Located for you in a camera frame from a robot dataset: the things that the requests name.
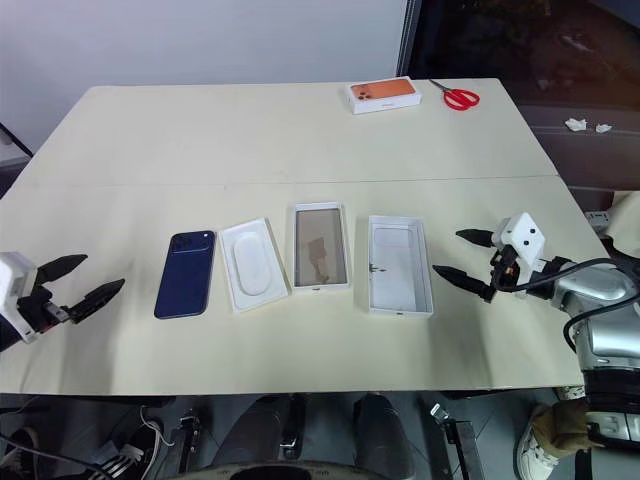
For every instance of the dark blue smartphone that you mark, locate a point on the dark blue smartphone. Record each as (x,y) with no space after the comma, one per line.
(182,275)

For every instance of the tan trouser leg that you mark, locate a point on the tan trouser leg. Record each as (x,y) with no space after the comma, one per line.
(562,422)

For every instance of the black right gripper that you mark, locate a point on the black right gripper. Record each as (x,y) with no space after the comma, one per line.
(503,272)

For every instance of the grey power strip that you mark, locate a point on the grey power strip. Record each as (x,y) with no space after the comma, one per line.
(598,217)

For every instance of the bystander in tan clothes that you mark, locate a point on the bystander in tan clothes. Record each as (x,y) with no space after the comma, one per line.
(626,212)

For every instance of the orange printed phone box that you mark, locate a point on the orange printed phone box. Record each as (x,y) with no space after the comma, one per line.
(384,95)

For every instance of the crumpled white paper scrap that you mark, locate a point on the crumpled white paper scrap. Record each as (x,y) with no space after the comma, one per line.
(603,127)
(576,124)

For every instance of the plain black shoe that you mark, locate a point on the plain black shoe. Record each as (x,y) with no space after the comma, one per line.
(24,442)

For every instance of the dark rounded leg shape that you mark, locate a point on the dark rounded leg shape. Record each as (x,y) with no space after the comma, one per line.
(382,430)
(255,430)

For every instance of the white phone box base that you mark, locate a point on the white phone box base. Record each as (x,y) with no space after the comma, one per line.
(320,250)

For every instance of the white phone box lid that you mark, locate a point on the white phone box lid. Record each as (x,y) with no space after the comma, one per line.
(400,270)

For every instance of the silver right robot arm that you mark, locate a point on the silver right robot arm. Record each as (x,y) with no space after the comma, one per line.
(602,295)

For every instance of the black chair frame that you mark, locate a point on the black chair frame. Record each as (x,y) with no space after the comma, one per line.
(12,142)

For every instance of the white box insert tray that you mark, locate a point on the white box insert tray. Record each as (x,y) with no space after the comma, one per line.
(255,265)

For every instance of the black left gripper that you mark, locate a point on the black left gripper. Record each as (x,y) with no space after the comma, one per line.
(44,309)

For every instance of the grey window frame post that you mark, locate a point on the grey window frame post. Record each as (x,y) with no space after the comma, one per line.
(407,40)

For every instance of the black metal stand bracket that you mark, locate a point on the black metal stand bracket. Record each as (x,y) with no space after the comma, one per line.
(455,437)
(187,435)

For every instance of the black sneaker with white stripes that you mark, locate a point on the black sneaker with white stripes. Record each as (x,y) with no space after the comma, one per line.
(125,455)

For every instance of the black post with silver clip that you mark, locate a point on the black post with silver clip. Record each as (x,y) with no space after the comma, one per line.
(293,425)

